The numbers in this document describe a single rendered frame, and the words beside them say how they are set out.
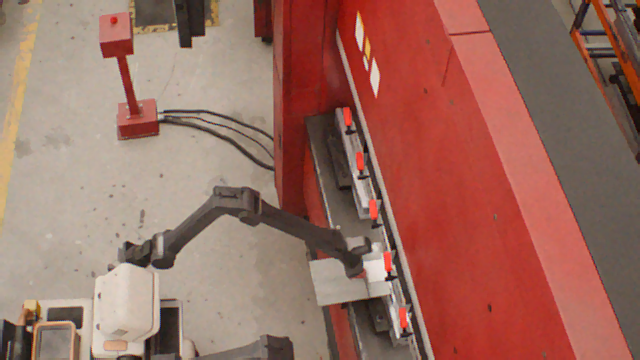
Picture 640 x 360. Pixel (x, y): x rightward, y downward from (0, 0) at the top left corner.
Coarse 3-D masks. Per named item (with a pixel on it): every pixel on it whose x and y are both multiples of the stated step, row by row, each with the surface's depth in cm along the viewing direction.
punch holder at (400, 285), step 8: (400, 264) 231; (392, 272) 243; (400, 272) 233; (392, 280) 244; (400, 280) 234; (400, 288) 235; (408, 288) 226; (400, 296) 236; (408, 296) 227; (400, 304) 237; (408, 304) 232; (408, 312) 238
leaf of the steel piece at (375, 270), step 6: (366, 264) 268; (372, 264) 268; (378, 264) 268; (366, 270) 266; (372, 270) 267; (378, 270) 267; (384, 270) 267; (366, 276) 265; (372, 276) 265; (378, 276) 265; (384, 276) 265; (366, 282) 263; (372, 282) 264
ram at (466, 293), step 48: (384, 0) 206; (384, 48) 214; (384, 96) 223; (432, 96) 176; (384, 144) 231; (432, 144) 182; (432, 192) 188; (480, 192) 153; (432, 240) 193; (480, 240) 157; (432, 288) 199; (480, 288) 161; (432, 336) 206; (480, 336) 165; (528, 336) 137
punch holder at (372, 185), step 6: (366, 162) 260; (372, 162) 252; (366, 168) 261; (372, 168) 252; (366, 174) 261; (372, 174) 254; (366, 180) 263; (372, 180) 255; (366, 186) 264; (372, 186) 256; (378, 186) 247; (372, 192) 256; (378, 192) 249; (372, 198) 258; (378, 198) 253; (378, 204) 256
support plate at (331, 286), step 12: (372, 252) 271; (312, 264) 267; (324, 264) 267; (336, 264) 268; (312, 276) 264; (324, 276) 265; (336, 276) 265; (324, 288) 262; (336, 288) 262; (348, 288) 262; (360, 288) 263; (372, 288) 263; (384, 288) 263; (324, 300) 259; (336, 300) 259; (348, 300) 260
